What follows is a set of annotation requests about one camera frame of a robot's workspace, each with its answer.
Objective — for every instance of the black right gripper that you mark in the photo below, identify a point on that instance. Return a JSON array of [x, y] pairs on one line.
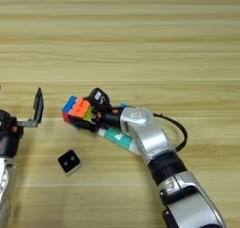
[[109, 117]]

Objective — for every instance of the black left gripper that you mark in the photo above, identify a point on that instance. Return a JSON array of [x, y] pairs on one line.
[[9, 141]]

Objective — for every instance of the multicolour puzzle cube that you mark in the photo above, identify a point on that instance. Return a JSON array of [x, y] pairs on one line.
[[78, 109]]

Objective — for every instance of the green white glue stick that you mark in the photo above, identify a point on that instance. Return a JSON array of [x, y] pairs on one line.
[[118, 139]]

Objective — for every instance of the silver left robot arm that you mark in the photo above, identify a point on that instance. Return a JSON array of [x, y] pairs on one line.
[[4, 188]]

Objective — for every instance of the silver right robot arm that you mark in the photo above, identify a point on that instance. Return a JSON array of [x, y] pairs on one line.
[[162, 150]]

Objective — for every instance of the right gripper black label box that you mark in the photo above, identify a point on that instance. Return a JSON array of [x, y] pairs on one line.
[[99, 98]]

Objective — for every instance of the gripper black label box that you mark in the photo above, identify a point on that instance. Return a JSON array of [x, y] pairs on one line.
[[99, 98], [4, 119]]

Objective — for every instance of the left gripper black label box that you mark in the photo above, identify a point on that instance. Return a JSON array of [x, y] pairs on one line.
[[4, 119]]

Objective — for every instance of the small black two-dot cube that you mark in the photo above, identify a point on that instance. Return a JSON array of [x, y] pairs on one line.
[[69, 162]]

